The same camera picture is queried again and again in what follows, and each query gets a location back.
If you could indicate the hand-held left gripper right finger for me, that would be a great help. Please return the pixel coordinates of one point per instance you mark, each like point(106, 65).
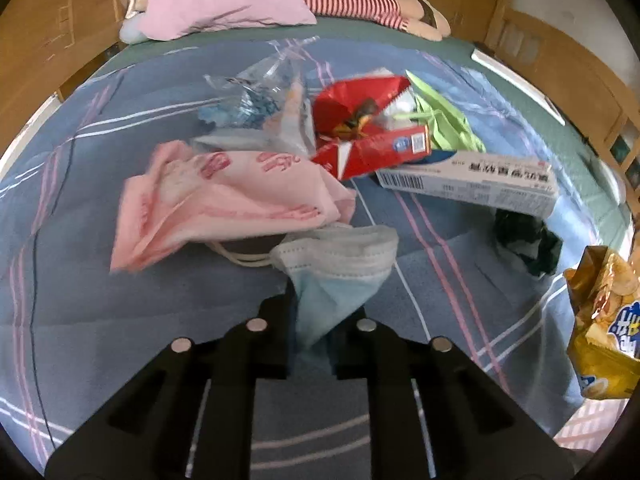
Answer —
point(350, 352)

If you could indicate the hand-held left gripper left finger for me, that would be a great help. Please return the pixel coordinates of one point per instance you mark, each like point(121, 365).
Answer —
point(272, 332)

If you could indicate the blue and white face mask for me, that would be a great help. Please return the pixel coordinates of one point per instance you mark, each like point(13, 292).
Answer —
point(340, 265)

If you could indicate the white toothpaste box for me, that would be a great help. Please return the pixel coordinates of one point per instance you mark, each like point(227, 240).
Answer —
point(475, 180)

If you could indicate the clear blue printed plastic bag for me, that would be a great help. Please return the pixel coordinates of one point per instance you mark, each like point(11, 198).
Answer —
point(260, 90)

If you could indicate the green paper bag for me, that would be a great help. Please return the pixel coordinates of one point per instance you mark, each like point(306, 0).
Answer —
point(445, 120)

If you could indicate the yellow chip bag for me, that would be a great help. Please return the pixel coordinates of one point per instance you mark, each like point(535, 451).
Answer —
point(605, 340)

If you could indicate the blue plaid blanket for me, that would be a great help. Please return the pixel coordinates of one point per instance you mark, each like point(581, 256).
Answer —
point(100, 310)

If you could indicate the dark green crumpled wrapper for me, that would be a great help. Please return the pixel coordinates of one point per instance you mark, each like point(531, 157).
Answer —
point(525, 245)

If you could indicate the light blue plush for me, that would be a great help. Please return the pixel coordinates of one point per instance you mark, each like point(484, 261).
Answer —
point(132, 30)

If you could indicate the striped plush doll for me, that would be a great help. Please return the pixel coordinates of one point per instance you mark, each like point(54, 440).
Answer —
point(360, 2)

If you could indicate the wooden bunk bed frame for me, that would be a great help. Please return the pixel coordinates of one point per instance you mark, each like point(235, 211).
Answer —
point(50, 20)

